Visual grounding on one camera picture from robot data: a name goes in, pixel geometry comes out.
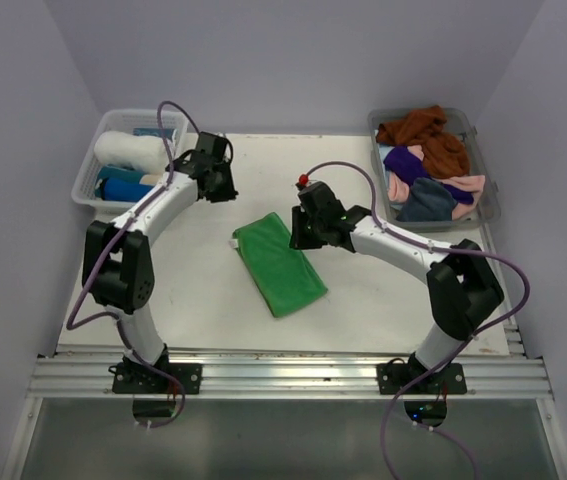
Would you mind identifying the green towel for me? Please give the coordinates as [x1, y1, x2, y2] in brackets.
[232, 212, 328, 318]

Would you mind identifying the white towel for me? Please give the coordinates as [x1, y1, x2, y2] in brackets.
[93, 131, 176, 174]

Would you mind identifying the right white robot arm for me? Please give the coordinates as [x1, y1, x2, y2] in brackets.
[290, 178, 504, 393]

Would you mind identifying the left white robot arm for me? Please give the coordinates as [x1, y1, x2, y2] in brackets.
[66, 132, 238, 393]

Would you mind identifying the teal rolled towel with swirl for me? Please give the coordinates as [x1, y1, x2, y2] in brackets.
[132, 127, 179, 144]

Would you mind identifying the pink towel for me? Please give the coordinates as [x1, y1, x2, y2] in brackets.
[383, 146, 486, 222]

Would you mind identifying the teal and cream rolled towel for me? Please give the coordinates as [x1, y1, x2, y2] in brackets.
[96, 166, 162, 186]

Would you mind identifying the light blue towel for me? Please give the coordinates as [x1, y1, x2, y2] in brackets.
[377, 145, 394, 164]

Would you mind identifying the purple towel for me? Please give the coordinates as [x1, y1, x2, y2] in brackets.
[383, 146, 485, 205]

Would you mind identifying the dark grey-blue towel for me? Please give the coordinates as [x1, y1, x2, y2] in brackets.
[397, 178, 457, 222]

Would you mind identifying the blue rolled towel front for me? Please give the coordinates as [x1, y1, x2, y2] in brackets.
[95, 177, 153, 203]

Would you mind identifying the clear plastic bin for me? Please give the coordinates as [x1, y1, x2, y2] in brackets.
[368, 107, 500, 232]

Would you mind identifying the brown towel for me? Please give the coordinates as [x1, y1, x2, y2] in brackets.
[375, 105, 471, 179]

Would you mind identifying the white plastic basket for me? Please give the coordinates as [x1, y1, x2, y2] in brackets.
[71, 108, 199, 214]

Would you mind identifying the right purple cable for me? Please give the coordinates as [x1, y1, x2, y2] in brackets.
[307, 161, 533, 480]

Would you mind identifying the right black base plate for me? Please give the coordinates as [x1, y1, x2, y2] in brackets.
[375, 356, 468, 395]

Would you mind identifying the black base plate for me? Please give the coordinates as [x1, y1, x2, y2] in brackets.
[375, 356, 468, 395]
[108, 362, 203, 395]

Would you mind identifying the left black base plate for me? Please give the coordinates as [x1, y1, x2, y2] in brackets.
[108, 362, 203, 395]

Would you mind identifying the aluminium mounting rail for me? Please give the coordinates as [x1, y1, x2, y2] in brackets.
[27, 346, 553, 400]

